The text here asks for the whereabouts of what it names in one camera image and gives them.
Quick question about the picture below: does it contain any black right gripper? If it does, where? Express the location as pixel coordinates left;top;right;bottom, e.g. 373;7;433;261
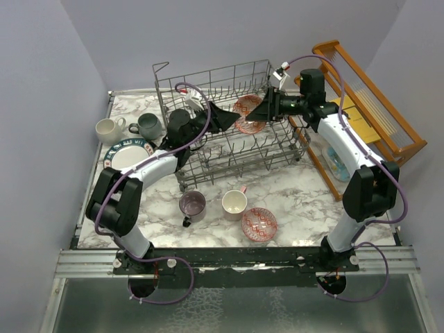
246;86;308;122

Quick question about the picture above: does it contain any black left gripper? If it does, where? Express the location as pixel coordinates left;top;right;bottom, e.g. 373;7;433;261
183;101;239;147

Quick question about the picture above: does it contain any red patterned bowl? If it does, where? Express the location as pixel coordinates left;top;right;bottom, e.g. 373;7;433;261
241;207;278;242
231;94;267;135

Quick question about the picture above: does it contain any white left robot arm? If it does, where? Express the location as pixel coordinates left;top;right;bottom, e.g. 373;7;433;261
85;101;240;274

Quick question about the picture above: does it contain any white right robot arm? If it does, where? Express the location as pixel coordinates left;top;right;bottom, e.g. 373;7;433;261
246;69;400;271

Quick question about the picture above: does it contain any wooden dish drying rack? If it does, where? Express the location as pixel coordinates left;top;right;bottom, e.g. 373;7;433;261
287;40;428;203

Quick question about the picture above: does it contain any blue patterned clear dish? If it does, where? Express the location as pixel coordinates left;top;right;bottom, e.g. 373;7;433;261
321;146;350;182

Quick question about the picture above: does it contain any dark green mug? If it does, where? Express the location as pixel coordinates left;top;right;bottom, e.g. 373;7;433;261
128;113;162;141

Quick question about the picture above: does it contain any round plate dark lettered rim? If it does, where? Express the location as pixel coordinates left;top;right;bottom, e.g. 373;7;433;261
103;138;157;170

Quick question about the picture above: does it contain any cream mug at left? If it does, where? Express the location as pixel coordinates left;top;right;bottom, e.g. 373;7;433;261
95;117;126;146

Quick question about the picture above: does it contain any grey wire dish rack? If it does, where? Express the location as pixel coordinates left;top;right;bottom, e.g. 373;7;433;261
152;60;311;192

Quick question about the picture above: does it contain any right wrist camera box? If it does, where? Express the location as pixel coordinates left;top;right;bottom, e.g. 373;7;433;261
271;62;290;90

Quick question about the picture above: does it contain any cream mug pink handle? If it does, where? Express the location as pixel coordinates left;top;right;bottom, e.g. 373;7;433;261
221;186;248;221

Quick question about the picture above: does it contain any purple mug black handle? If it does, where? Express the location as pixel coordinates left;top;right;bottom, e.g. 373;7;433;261
179;191;206;228

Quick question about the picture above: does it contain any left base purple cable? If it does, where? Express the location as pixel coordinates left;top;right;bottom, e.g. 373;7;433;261
126;258;196;306

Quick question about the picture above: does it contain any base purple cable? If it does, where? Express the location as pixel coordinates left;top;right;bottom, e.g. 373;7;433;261
317;242;389;302
126;258;196;306

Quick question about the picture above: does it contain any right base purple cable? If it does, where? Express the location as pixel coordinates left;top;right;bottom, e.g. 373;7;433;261
317;242;389;302

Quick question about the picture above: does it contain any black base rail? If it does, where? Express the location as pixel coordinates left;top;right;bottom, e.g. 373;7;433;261
113;246;359;289

